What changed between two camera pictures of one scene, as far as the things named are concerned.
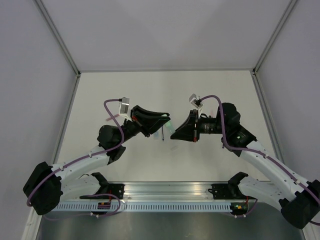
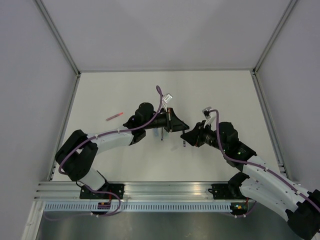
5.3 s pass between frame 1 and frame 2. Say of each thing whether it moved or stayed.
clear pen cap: stayed
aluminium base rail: stayed
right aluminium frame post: stayed
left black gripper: moved
